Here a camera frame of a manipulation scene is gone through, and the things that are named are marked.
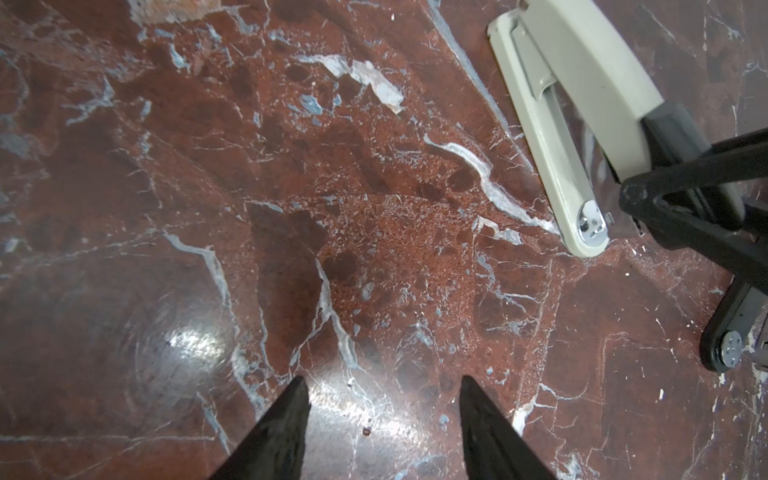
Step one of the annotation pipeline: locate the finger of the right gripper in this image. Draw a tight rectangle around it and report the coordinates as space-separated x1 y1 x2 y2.
621 129 767 198
619 185 767 293

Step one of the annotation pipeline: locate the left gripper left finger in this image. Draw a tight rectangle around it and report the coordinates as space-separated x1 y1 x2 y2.
209 376 311 480

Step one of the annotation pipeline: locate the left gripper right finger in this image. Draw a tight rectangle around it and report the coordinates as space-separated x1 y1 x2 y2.
459 375 556 480

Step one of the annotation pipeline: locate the black stapler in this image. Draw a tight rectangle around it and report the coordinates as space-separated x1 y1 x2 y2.
699 277 767 374

